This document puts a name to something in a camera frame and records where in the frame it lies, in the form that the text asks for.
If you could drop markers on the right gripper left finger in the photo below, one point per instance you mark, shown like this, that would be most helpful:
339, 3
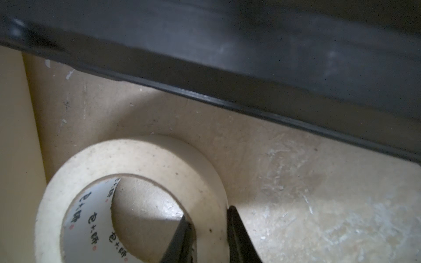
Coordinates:
180, 248

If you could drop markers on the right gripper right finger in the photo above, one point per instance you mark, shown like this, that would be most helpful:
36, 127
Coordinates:
241, 248

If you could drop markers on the masking tape roll seven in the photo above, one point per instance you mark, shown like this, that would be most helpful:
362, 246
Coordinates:
73, 223

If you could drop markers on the white plastic storage box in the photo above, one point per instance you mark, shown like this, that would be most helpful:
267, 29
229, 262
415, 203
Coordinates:
23, 179

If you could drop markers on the black plastic tool case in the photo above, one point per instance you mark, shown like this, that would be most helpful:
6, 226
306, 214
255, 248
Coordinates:
347, 70

